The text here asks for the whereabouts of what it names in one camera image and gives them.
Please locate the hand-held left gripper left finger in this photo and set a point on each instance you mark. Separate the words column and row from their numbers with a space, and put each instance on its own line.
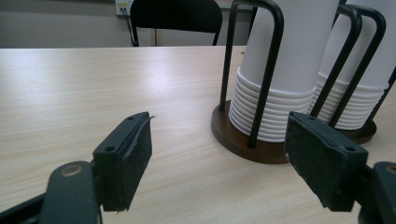
column 124, row 168

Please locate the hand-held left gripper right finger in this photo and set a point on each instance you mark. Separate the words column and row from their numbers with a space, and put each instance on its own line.
column 327, row 161

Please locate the stack of white paper cups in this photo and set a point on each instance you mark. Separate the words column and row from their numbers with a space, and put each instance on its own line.
column 299, row 46
column 381, row 68

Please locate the black folding chair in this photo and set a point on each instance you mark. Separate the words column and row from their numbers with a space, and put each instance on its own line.
column 174, row 15

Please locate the white wall socket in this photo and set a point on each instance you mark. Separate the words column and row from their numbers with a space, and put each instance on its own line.
column 120, row 6

